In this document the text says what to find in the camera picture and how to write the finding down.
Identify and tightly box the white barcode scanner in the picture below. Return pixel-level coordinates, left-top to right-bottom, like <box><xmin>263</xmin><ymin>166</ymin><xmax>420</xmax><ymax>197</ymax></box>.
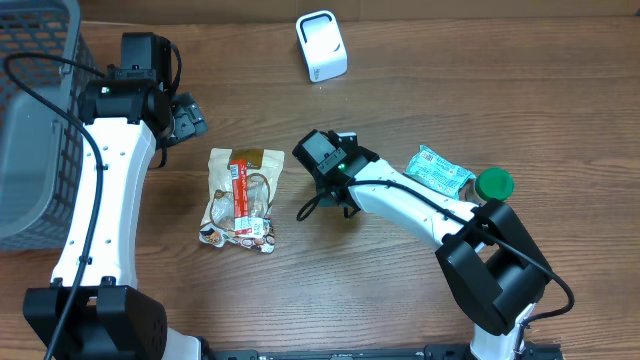
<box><xmin>295</xmin><ymin>10</ymin><xmax>348</xmax><ymax>83</ymax></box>

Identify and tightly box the grey plastic mesh basket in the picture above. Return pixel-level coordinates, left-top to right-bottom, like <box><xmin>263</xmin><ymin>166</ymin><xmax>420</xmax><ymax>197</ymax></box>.
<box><xmin>1</xmin><ymin>0</ymin><xmax>95</xmax><ymax>251</ymax></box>

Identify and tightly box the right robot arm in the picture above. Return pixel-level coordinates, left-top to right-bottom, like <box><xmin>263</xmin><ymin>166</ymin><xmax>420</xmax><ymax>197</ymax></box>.
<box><xmin>292</xmin><ymin>130</ymin><xmax>551</xmax><ymax>359</ymax></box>

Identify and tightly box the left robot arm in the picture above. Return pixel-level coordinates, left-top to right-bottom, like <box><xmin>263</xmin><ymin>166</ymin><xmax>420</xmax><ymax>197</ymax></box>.
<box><xmin>23</xmin><ymin>32</ymin><xmax>210</xmax><ymax>360</ymax></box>

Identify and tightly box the red white snack bar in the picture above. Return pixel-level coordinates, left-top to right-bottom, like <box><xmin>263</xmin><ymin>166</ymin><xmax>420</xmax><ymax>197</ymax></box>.
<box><xmin>229</xmin><ymin>159</ymin><xmax>252</xmax><ymax>236</ymax></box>

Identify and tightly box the white brown snack wrapper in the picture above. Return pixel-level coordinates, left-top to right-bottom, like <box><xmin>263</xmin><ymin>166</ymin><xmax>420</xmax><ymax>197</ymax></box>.
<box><xmin>199</xmin><ymin>148</ymin><xmax>285</xmax><ymax>254</ymax></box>

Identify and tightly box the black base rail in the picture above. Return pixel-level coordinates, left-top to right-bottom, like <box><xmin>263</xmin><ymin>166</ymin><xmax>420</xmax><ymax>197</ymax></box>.
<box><xmin>199</xmin><ymin>342</ymin><xmax>566</xmax><ymax>360</ymax></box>

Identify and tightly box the green lid glass jar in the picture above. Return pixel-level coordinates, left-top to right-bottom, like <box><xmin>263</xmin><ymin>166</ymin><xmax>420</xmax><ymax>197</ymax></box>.
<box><xmin>461</xmin><ymin>167</ymin><xmax>515</xmax><ymax>205</ymax></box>

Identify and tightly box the teal wipes packet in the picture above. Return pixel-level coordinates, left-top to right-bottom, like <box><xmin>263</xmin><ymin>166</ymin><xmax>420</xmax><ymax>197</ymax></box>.
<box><xmin>404</xmin><ymin>145</ymin><xmax>476</xmax><ymax>200</ymax></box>

